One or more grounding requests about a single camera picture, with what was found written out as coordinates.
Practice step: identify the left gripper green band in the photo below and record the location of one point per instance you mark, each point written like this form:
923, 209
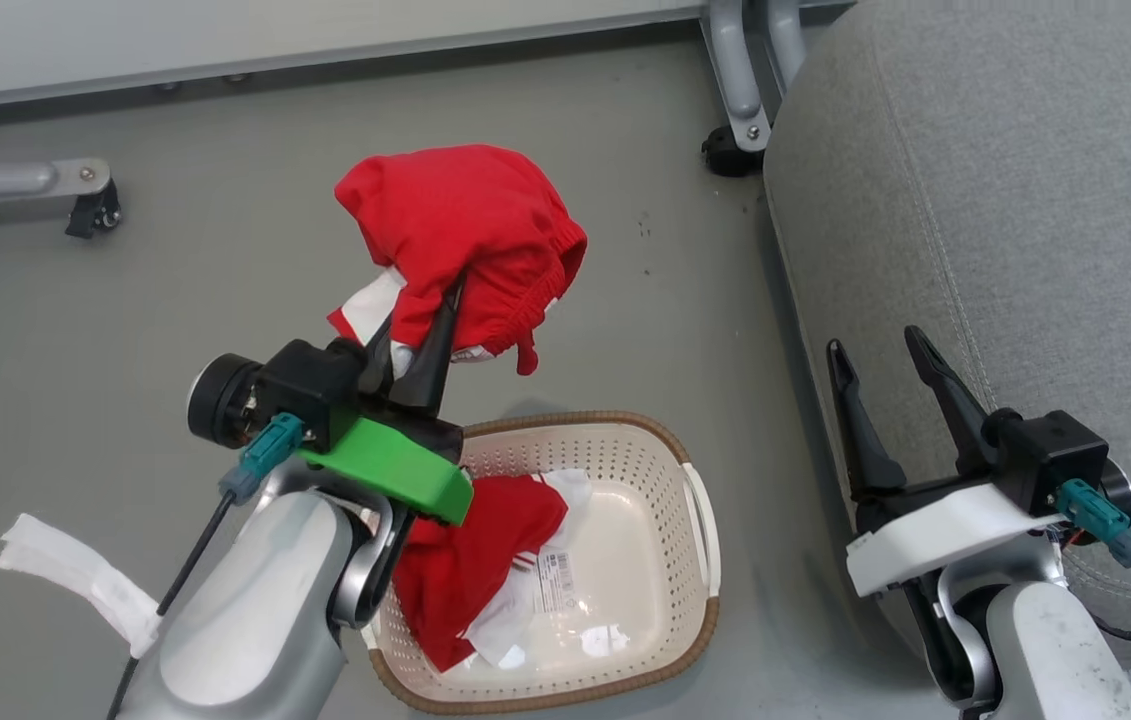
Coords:
385, 465

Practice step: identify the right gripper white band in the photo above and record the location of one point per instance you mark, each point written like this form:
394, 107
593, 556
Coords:
945, 530

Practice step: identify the red shorts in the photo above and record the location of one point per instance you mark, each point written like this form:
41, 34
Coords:
465, 220

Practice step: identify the red and white jersey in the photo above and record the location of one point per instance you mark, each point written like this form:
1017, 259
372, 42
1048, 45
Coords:
465, 560

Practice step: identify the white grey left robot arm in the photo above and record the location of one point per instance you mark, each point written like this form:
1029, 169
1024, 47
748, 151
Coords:
255, 610

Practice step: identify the grey fabric sofa seat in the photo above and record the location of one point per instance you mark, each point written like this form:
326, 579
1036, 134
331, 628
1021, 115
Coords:
1005, 200

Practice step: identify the cream perforated laundry basket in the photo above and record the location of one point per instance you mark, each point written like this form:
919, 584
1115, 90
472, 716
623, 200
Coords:
645, 530

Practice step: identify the white table panel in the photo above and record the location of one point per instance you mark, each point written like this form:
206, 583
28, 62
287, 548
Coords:
225, 40

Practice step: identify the white fabric strip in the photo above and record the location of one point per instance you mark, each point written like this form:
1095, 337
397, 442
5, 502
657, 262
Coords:
75, 575

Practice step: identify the grey table leg with caster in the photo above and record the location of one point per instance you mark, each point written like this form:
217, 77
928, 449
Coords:
15, 185
737, 90

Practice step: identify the grey metal table leg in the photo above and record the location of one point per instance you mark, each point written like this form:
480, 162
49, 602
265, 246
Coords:
785, 35

